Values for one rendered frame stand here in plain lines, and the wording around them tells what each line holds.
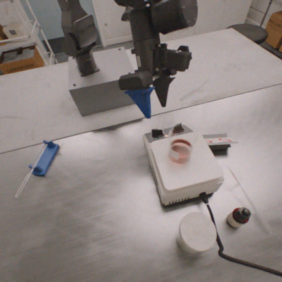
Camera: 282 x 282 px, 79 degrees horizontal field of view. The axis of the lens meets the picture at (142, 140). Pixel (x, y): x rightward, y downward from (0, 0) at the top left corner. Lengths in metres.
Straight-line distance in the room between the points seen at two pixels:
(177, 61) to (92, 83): 0.28
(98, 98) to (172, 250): 0.45
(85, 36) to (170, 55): 0.25
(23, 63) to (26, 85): 1.60
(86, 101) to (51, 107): 0.17
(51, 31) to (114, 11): 0.98
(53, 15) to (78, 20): 2.72
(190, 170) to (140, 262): 0.20
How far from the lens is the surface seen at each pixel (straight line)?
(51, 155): 0.55
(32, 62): 2.48
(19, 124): 0.72
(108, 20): 3.27
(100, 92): 0.57
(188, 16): 0.36
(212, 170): 0.37
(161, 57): 0.38
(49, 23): 3.28
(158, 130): 0.44
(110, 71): 0.59
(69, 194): 0.48
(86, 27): 0.55
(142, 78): 0.32
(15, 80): 0.98
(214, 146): 0.49
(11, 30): 2.41
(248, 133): 0.57
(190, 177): 0.35
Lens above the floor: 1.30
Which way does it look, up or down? 53 degrees down
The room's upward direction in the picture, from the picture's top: 7 degrees counter-clockwise
